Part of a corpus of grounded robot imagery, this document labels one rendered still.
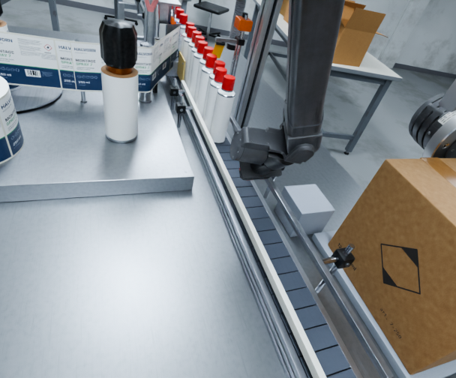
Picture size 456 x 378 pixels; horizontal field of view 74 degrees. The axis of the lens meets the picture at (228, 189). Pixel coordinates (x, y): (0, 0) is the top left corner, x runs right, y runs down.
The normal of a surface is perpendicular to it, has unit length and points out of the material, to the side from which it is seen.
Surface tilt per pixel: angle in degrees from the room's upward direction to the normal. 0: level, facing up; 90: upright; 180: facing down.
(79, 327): 0
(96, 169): 0
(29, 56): 90
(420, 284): 90
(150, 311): 0
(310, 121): 99
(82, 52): 90
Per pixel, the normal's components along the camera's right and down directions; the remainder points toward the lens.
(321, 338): 0.20, -0.73
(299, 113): -0.03, 0.84
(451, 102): -0.97, -0.07
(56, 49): 0.20, 0.68
